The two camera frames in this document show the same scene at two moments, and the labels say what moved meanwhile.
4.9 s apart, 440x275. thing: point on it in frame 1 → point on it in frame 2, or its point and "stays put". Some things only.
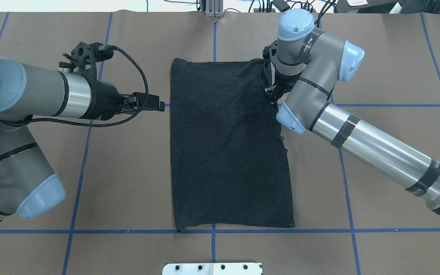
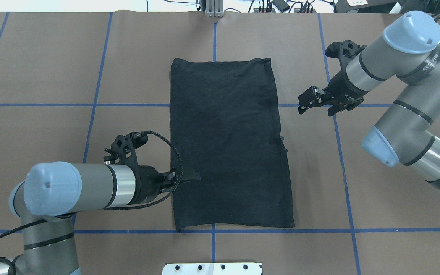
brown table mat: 117,216 stays put
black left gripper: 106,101 → 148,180
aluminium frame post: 214,8 stays put
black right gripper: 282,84 → 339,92
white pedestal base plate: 213,268 stays put
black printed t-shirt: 230,165 stays put
